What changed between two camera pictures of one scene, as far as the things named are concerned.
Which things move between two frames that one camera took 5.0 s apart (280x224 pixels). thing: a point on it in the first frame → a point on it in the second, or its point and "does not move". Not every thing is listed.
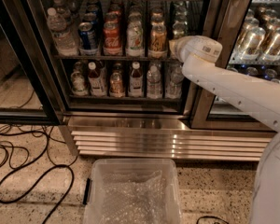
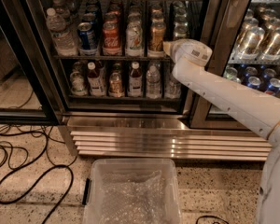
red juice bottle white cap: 97,81 does not move
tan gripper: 181,48 → 184,49
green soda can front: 178,29 does not move
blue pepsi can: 88,39 does not move
